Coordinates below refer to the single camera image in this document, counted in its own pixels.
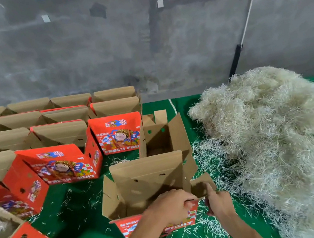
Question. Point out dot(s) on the pile of shredded paper filler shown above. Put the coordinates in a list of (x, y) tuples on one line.
[(280, 138)]

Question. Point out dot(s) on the person's right forearm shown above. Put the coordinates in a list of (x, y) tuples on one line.
[(245, 234)]

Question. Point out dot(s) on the group of red fruit boxes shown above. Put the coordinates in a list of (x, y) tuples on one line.
[(57, 134)]

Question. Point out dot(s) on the white pole with black grip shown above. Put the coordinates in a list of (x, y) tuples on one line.
[(234, 59)]

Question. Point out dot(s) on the person's left hand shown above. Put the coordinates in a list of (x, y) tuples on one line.
[(169, 208)]

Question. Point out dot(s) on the person's right hand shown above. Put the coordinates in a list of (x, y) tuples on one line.
[(221, 204)]

